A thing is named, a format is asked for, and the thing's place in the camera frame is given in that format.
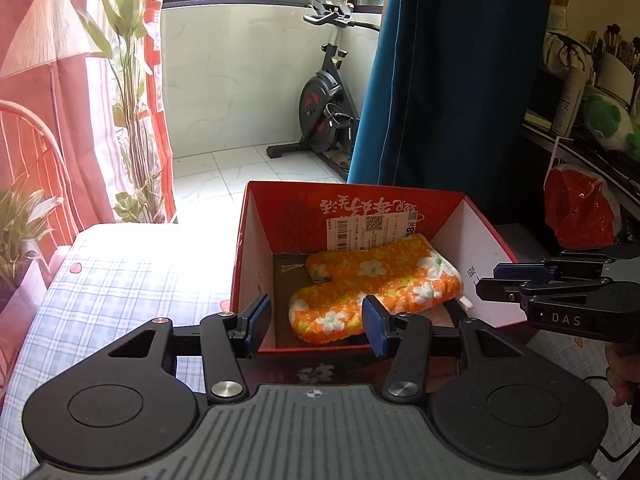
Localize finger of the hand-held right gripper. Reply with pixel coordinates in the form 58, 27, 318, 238
492, 246, 621, 286
475, 279, 608, 303

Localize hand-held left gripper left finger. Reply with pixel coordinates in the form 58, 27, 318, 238
107, 292, 273, 406

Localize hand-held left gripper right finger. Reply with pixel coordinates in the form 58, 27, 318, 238
361, 294, 531, 406

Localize orange floral oven mitt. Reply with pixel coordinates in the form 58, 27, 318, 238
289, 232, 473, 345

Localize red strawberry cardboard box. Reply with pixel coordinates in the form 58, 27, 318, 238
229, 181, 528, 356

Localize person's right hand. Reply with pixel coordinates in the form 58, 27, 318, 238
605, 342, 640, 406

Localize red plastic bag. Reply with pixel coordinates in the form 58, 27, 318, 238
544, 162, 622, 250

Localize white bottle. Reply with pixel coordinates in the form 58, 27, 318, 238
551, 67, 587, 136

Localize green plush toy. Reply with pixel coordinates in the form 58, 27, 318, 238
582, 92, 640, 153

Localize blue curtain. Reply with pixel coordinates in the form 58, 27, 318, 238
346, 0, 553, 266

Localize black exercise bike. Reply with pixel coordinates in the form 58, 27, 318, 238
266, 0, 381, 183

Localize bunch of makeup brushes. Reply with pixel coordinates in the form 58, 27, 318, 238
582, 22, 640, 68

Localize pink printed curtain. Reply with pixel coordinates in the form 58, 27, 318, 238
0, 0, 178, 386

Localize black cable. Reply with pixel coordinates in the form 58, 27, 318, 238
582, 375, 640, 461

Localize white drawstring bag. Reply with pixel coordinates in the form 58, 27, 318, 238
542, 32, 596, 78

